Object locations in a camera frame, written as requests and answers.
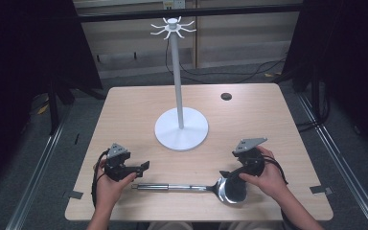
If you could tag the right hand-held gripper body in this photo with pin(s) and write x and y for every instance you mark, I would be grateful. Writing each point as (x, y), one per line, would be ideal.
(250, 159)

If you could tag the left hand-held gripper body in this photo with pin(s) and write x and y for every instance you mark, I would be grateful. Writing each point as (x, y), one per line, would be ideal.
(118, 166)

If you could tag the stainless steel ladle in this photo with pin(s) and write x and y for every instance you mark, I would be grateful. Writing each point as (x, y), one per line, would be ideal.
(179, 187)

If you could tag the person's left hand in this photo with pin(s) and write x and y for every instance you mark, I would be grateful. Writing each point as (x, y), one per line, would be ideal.
(108, 191)

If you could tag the person's right hand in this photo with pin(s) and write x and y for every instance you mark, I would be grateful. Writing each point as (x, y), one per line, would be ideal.
(270, 180)

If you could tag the white hook stand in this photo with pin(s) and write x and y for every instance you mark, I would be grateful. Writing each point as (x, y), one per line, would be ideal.
(181, 129)

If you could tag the grey tape strip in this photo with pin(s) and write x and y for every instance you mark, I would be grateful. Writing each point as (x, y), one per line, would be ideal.
(321, 190)
(74, 194)

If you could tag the dark round table grommet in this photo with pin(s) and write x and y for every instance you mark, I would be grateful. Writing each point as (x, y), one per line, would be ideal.
(226, 96)

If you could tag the black metal stand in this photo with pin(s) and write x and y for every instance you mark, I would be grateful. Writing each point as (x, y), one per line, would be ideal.
(319, 102)
(53, 108)

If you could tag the yellow floor tape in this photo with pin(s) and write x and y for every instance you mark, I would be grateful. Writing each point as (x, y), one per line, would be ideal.
(272, 75)
(43, 109)

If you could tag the dark curtain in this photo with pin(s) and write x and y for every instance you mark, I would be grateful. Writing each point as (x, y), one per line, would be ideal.
(351, 64)
(28, 64)

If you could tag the black horizontal bar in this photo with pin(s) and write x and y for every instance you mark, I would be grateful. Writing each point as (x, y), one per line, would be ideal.
(188, 13)

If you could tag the metal floor rail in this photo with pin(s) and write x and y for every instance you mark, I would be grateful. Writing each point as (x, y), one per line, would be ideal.
(341, 163)
(35, 179)

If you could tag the wall power outlet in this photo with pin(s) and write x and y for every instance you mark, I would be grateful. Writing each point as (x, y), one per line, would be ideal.
(173, 4)

